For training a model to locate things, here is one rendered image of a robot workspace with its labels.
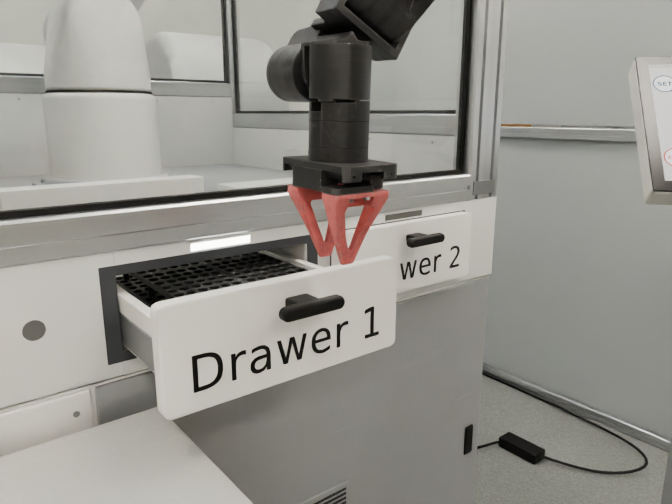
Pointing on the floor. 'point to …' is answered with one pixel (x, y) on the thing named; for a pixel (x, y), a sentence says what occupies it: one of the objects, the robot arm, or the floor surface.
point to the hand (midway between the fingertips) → (336, 252)
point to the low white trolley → (117, 468)
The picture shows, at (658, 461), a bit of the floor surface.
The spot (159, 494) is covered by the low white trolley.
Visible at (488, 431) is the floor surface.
